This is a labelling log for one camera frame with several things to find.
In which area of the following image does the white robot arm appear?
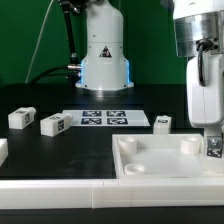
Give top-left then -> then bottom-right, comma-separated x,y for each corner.
76,0 -> 224,128

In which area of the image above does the white thin cable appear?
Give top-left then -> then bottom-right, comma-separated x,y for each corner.
25,0 -> 55,84

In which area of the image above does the white square tabletop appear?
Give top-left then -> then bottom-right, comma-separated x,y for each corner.
112,134 -> 224,179

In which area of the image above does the white sheet with tags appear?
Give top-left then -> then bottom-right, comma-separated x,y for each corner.
64,110 -> 150,127

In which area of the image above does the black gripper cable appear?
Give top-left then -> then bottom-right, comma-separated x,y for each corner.
196,39 -> 219,88

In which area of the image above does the white L-shaped obstacle fence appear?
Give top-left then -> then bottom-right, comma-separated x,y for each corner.
0,138 -> 224,210

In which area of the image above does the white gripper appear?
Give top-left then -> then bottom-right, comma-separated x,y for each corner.
186,53 -> 224,128

